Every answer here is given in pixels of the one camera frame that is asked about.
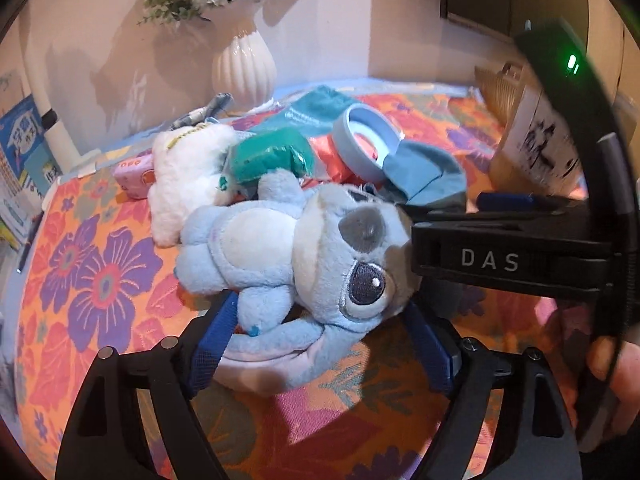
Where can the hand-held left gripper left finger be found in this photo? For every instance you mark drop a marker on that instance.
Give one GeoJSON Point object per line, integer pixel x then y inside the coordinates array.
{"type": "Point", "coordinates": [215, 340]}

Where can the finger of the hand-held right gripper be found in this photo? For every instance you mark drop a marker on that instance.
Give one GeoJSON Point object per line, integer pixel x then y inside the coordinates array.
{"type": "Point", "coordinates": [505, 201]}

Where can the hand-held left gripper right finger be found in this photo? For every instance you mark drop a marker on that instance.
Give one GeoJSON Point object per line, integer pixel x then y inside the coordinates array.
{"type": "Point", "coordinates": [430, 350]}

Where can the blue plush toy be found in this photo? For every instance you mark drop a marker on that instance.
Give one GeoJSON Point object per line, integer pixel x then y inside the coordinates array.
{"type": "Point", "coordinates": [260, 245]}

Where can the person's right hand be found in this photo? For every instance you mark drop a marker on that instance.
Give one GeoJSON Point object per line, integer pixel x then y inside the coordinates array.
{"type": "Point", "coordinates": [631, 390]}

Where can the grey-blue knit hat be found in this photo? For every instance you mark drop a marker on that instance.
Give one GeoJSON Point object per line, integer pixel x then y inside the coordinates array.
{"type": "Point", "coordinates": [425, 175]}

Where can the floral printed cloth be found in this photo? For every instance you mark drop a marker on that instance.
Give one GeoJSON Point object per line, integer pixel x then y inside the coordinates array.
{"type": "Point", "coordinates": [100, 270]}

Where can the white plush toy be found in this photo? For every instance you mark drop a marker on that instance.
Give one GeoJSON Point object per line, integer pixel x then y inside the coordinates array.
{"type": "Point", "coordinates": [185, 185]}

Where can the pink small toy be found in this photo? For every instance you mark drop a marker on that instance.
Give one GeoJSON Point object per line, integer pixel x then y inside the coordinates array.
{"type": "Point", "coordinates": [132, 175]}

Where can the teal tissue packet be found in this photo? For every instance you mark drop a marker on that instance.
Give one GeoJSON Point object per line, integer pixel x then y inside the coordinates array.
{"type": "Point", "coordinates": [270, 155]}

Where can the dark pen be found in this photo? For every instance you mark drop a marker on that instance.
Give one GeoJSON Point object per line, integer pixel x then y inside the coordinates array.
{"type": "Point", "coordinates": [29, 245]}

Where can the teal cloth pouch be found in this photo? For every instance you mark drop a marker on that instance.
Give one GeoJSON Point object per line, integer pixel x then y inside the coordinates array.
{"type": "Point", "coordinates": [310, 107]}

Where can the white lamp base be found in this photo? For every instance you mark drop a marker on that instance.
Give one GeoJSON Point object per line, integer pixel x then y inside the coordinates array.
{"type": "Point", "coordinates": [86, 164]}

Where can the row of books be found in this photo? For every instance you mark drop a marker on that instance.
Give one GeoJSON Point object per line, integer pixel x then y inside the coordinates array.
{"type": "Point", "coordinates": [10, 232]}

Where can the small teal book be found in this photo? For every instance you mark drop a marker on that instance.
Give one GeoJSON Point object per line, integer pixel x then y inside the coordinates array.
{"type": "Point", "coordinates": [45, 175]}

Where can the white ribbed vase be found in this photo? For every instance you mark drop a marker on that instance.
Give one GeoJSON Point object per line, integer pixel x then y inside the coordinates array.
{"type": "Point", "coordinates": [245, 70]}

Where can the blue cover book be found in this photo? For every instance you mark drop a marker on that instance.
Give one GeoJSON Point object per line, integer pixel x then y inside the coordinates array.
{"type": "Point", "coordinates": [17, 135]}

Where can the white lamp pole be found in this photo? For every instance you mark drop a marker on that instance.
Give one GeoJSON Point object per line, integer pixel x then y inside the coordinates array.
{"type": "Point", "coordinates": [45, 95]}

